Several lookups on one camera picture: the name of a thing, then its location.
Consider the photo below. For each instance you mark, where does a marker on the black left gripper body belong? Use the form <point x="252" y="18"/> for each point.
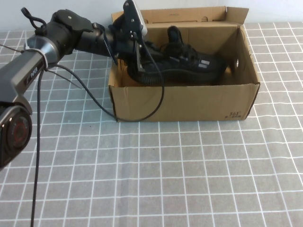
<point x="123" y="45"/>

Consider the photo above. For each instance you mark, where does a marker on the black knit sneaker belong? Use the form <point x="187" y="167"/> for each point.
<point x="194" y="68"/>

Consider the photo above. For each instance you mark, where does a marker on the brown cardboard shoe box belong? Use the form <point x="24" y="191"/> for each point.
<point x="189" y="104"/>

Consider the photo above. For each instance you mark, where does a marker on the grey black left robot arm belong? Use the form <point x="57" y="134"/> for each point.
<point x="19" y="71"/>

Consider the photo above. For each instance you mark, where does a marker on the white zip tie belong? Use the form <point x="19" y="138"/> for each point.
<point x="35" y="50"/>

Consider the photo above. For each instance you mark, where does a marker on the black zip tie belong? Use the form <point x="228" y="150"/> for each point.
<point x="11" y="48"/>

